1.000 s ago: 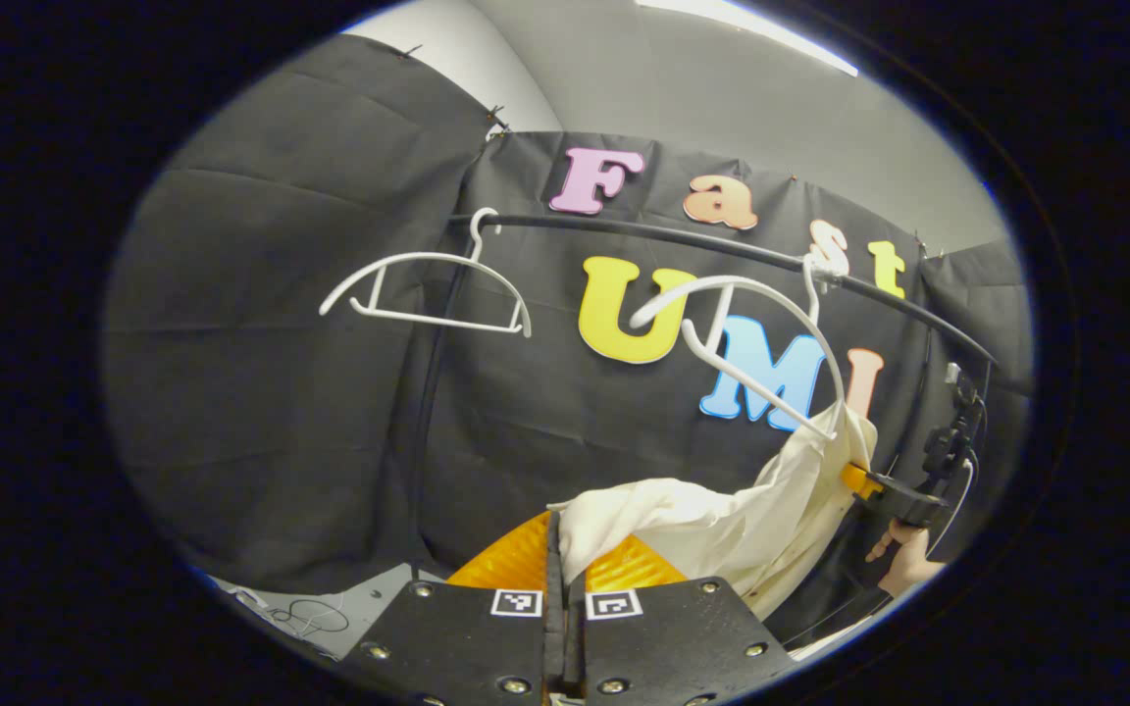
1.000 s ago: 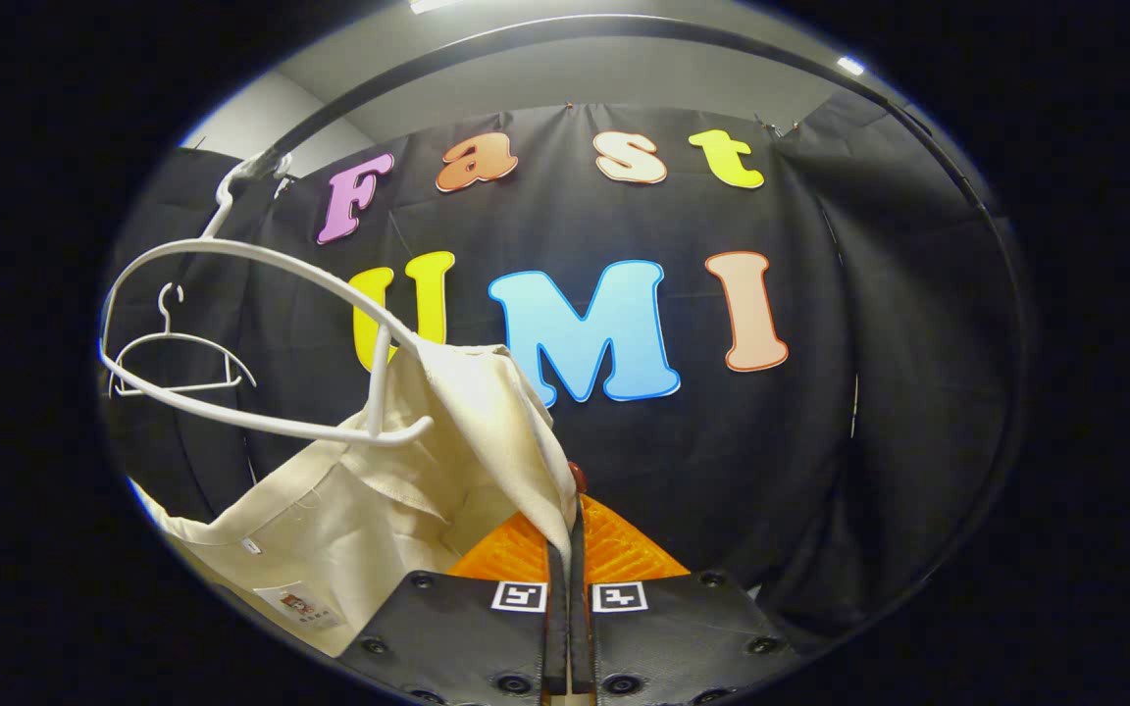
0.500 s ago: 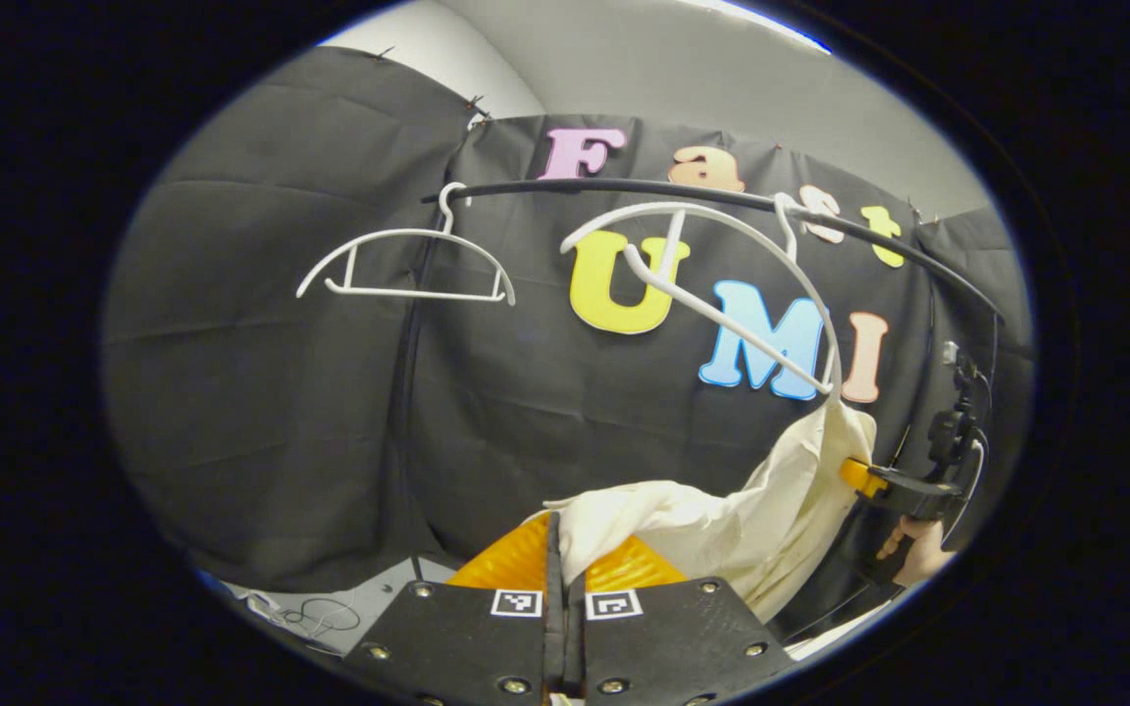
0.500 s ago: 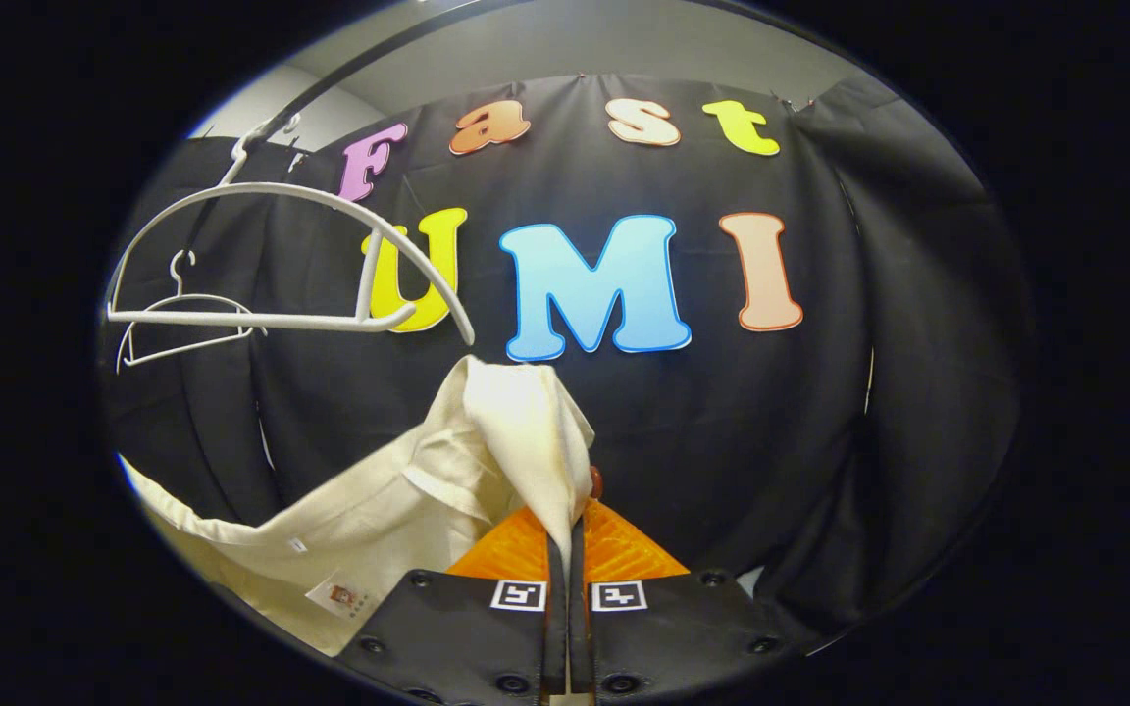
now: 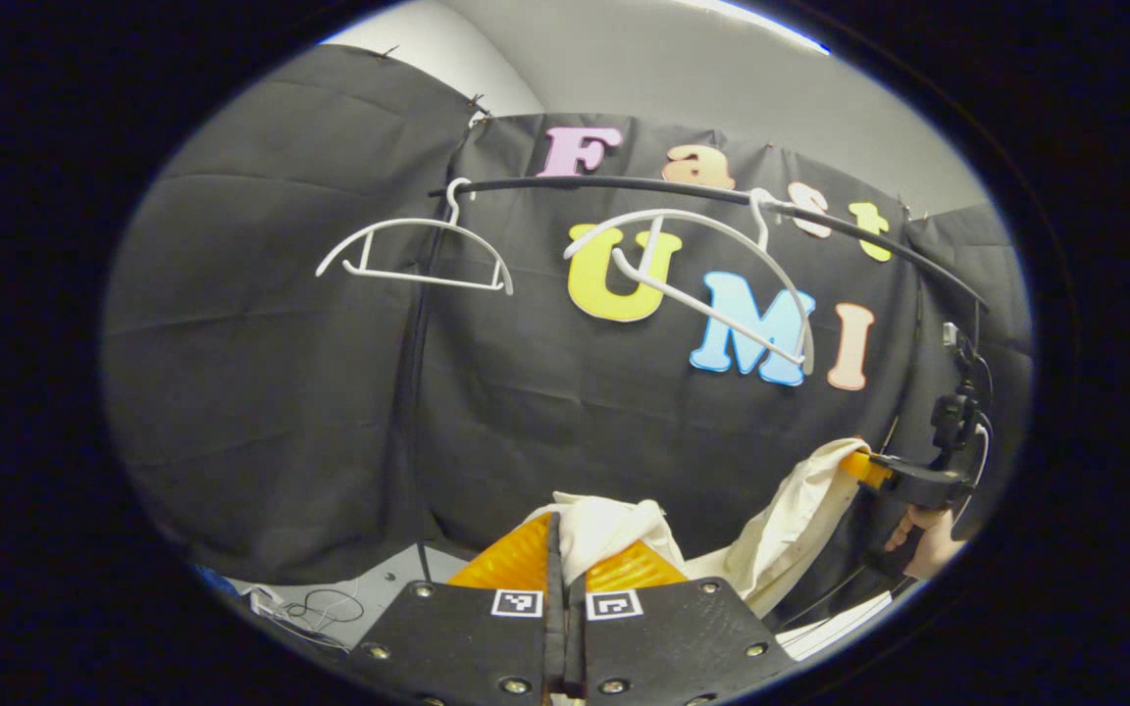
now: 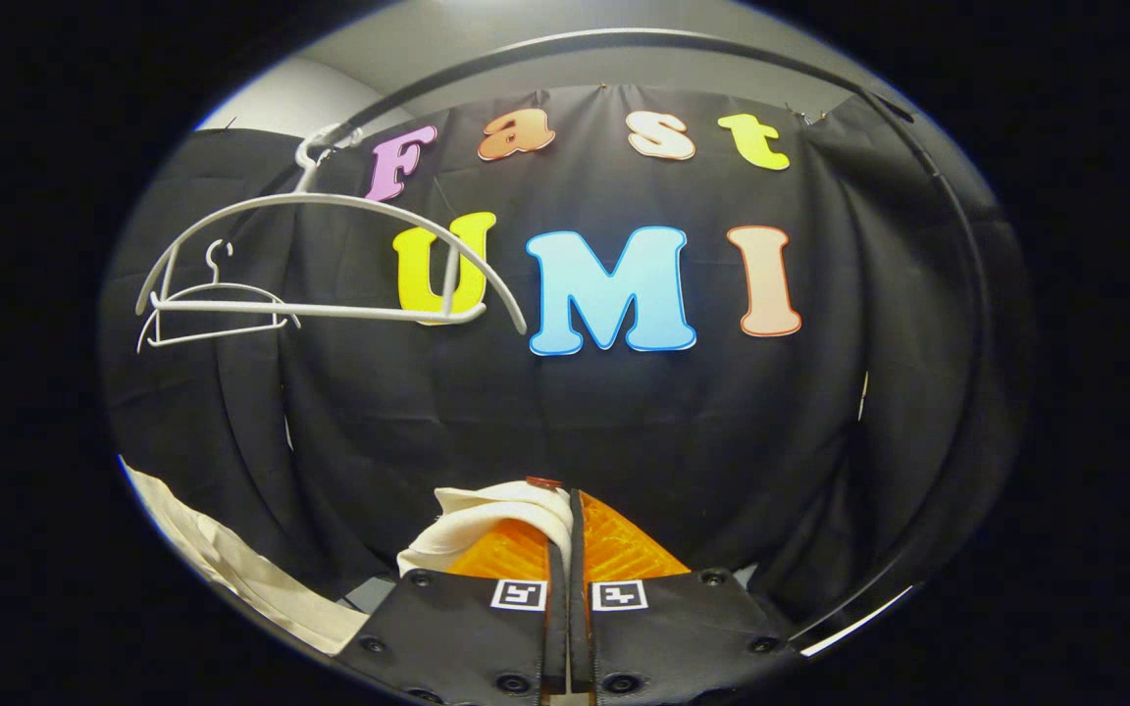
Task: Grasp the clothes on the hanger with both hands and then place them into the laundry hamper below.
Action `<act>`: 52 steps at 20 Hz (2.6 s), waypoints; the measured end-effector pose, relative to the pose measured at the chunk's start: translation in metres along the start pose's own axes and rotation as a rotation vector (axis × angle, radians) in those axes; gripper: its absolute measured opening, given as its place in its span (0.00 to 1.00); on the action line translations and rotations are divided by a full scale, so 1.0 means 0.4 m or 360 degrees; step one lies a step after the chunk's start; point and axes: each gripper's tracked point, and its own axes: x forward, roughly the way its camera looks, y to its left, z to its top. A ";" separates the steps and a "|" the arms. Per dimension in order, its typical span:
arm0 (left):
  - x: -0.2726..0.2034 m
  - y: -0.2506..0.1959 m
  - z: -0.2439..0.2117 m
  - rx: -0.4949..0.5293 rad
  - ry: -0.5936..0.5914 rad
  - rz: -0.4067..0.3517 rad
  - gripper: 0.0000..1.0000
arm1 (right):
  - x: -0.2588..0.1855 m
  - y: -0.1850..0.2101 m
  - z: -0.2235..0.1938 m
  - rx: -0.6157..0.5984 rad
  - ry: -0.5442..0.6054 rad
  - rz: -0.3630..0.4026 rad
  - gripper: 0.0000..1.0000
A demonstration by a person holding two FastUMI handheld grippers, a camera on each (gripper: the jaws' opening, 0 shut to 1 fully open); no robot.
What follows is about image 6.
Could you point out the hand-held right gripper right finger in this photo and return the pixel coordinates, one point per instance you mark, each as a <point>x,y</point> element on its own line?
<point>683,637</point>

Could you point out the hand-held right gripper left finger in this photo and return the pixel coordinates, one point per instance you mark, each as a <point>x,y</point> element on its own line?
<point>457,637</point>

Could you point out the cream button shirt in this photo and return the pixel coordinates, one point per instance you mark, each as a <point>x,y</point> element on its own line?
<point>487,515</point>

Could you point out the small white plastic hanger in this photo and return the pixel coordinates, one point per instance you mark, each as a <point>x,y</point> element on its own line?
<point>222,288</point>

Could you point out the large white plastic hanger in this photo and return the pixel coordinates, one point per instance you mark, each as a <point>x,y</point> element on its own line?
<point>330,199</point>

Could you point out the black backdrop cloth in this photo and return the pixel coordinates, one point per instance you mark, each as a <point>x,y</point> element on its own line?
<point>575,422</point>

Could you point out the black clothes rail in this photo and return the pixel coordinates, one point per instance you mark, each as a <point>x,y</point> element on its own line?
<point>683,41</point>

